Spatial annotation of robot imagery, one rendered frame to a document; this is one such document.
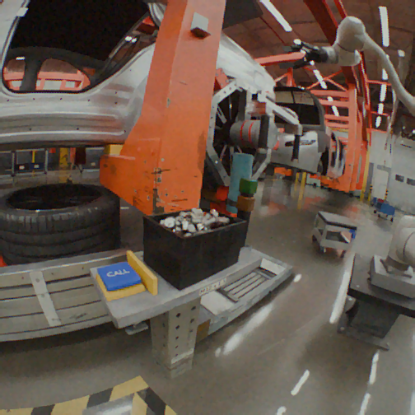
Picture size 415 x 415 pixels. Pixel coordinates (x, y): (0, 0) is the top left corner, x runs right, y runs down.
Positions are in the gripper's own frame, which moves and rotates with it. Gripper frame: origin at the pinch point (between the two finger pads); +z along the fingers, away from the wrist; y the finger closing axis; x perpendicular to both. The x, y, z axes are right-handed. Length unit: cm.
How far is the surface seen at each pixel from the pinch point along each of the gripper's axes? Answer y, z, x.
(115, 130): 7, 82, -6
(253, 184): -18, 30, -48
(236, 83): 15.5, 21.5, -0.4
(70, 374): -51, 99, -94
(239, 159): 11.1, 31.2, -37.2
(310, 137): 264, -105, 3
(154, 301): -45, 52, -64
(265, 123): 0.7, 18.0, -27.6
